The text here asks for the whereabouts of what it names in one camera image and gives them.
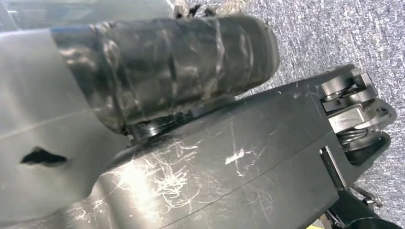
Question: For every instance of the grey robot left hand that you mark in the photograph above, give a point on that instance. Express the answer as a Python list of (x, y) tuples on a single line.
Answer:
[(174, 63)]

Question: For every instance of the black robot left leg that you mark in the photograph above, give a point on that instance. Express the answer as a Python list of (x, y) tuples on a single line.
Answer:
[(253, 158)]

